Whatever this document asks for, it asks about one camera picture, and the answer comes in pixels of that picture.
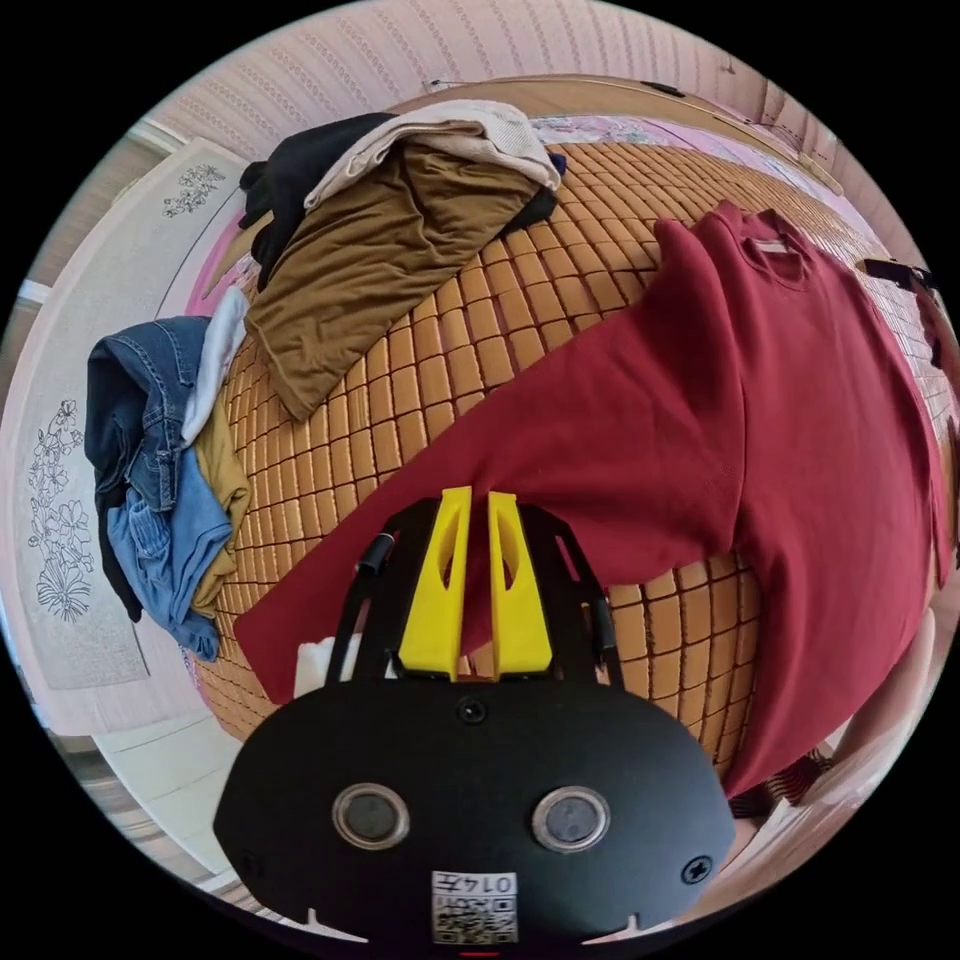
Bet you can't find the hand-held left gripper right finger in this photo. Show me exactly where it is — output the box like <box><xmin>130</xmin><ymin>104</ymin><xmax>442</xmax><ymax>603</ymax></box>
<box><xmin>488</xmin><ymin>491</ymin><xmax>556</xmax><ymax>682</ymax></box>

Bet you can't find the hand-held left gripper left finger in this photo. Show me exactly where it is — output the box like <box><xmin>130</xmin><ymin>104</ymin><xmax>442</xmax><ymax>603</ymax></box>
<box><xmin>398</xmin><ymin>485</ymin><xmax>474</xmax><ymax>682</ymax></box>

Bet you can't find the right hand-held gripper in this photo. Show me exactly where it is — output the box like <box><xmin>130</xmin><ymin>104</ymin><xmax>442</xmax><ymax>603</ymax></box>
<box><xmin>860</xmin><ymin>257</ymin><xmax>939</xmax><ymax>298</ymax></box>

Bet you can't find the red long sleeve shirt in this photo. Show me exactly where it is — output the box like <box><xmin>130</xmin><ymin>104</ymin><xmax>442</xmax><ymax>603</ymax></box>
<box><xmin>233</xmin><ymin>200</ymin><xmax>958</xmax><ymax>801</ymax></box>

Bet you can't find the bed with woven mat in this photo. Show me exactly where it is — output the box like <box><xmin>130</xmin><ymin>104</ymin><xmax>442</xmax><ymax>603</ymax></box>
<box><xmin>179</xmin><ymin>73</ymin><xmax>960</xmax><ymax>798</ymax></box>

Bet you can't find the pile of clothes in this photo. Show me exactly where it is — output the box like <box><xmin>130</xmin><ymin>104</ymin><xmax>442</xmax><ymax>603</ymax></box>
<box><xmin>83</xmin><ymin>100</ymin><xmax>565</xmax><ymax>664</ymax></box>

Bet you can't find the person's body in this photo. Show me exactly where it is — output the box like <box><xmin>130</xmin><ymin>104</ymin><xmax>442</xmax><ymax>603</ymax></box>
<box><xmin>728</xmin><ymin>605</ymin><xmax>940</xmax><ymax>828</ymax></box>

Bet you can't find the white cupboard with flower print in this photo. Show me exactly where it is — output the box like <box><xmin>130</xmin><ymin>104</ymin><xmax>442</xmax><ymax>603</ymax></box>
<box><xmin>0</xmin><ymin>137</ymin><xmax>253</xmax><ymax>693</ymax></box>

